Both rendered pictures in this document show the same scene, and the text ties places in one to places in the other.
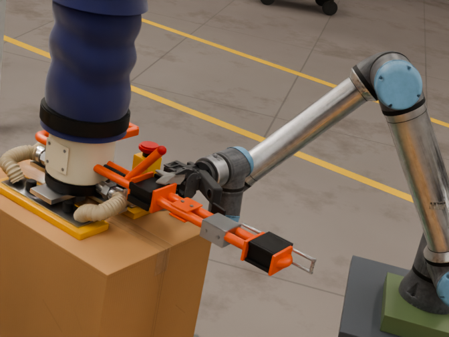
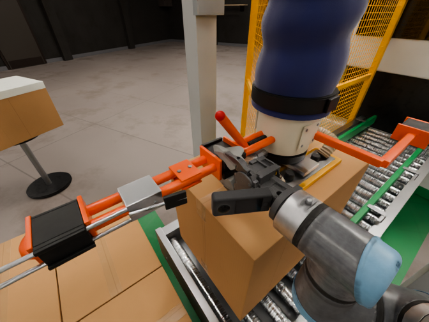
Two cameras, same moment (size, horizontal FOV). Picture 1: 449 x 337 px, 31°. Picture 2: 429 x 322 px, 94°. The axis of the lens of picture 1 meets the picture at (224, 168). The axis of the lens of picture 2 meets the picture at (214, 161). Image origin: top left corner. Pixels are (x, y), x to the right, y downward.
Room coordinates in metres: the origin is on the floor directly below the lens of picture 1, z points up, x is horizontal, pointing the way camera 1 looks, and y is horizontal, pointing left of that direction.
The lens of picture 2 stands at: (1.90, -0.24, 1.50)
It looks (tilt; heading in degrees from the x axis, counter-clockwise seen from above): 37 degrees down; 109
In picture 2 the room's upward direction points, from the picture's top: straight up
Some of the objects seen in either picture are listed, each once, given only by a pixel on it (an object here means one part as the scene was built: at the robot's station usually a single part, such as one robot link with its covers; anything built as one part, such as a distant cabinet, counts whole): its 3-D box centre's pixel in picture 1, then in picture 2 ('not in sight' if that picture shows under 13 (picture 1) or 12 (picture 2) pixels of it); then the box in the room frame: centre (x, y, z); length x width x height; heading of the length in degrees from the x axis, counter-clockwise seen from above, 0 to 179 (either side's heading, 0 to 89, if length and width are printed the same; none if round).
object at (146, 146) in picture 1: (148, 150); not in sight; (2.45, 0.26, 1.02); 0.07 x 0.07 x 0.04
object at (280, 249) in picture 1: (266, 253); (63, 228); (1.58, -0.13, 1.19); 0.08 x 0.07 x 0.05; 57
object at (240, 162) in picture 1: (229, 166); (343, 252); (2.03, -0.01, 1.19); 0.12 x 0.09 x 0.10; 146
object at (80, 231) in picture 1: (49, 199); not in sight; (1.83, 0.43, 1.09); 0.34 x 0.10 x 0.05; 57
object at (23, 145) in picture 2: not in sight; (35, 162); (-0.27, 0.65, 0.31); 0.40 x 0.40 x 0.62
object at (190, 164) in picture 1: (188, 178); (265, 187); (1.90, 0.09, 1.20); 0.12 x 0.09 x 0.08; 146
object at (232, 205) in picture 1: (225, 201); (328, 289); (2.05, -0.02, 1.08); 0.12 x 0.09 x 0.12; 2
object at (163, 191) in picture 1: (152, 191); (222, 156); (1.78, 0.16, 1.20); 0.10 x 0.08 x 0.06; 147
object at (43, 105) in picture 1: (86, 113); (293, 92); (1.92, 0.37, 1.31); 0.23 x 0.23 x 0.04
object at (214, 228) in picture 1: (220, 230); (141, 197); (1.66, -0.02, 1.19); 0.07 x 0.07 x 0.04; 57
